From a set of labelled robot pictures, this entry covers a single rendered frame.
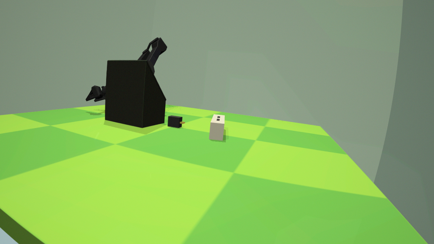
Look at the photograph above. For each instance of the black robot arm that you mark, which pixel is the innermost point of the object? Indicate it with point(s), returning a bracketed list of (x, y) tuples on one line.
[(158, 47)]

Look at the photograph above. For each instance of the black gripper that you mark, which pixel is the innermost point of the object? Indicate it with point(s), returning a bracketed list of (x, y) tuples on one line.
[(97, 93)]

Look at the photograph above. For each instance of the black two-prong plug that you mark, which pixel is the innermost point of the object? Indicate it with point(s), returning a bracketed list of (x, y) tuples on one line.
[(175, 121)]

